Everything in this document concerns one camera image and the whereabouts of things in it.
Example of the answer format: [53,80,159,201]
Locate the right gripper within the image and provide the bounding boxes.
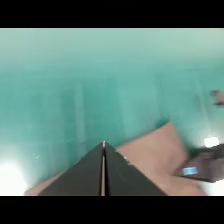
[175,143,224,183]

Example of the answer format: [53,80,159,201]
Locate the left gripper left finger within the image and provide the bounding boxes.
[38,141,105,197]

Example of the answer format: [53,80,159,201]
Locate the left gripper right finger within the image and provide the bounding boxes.
[104,142,167,197]

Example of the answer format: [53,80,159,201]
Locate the pale garment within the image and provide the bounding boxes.
[24,121,210,197]

